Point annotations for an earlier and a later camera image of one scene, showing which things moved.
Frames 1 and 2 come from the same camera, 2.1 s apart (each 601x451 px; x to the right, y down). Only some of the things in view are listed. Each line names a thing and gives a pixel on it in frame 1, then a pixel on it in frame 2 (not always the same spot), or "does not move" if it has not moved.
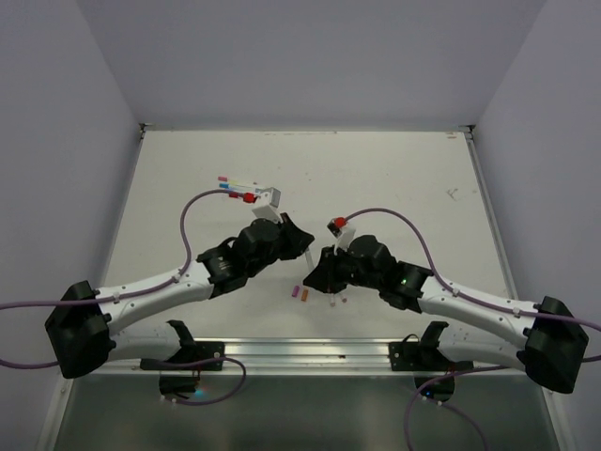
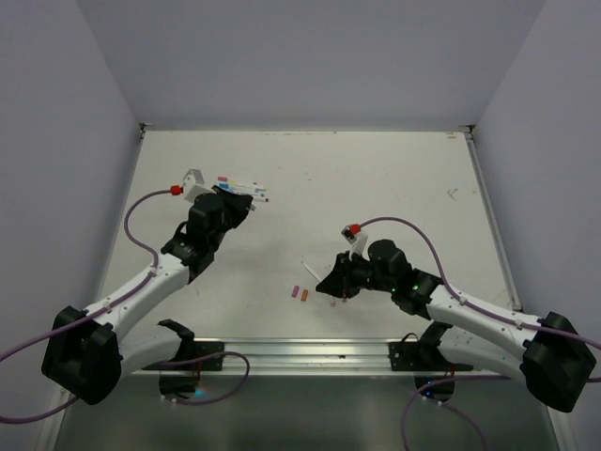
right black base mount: x=434 y=374 does not move
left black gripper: x=298 y=241 -> x=238 y=203
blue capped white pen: x=229 y=185 does not move
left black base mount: x=191 y=351 does not move
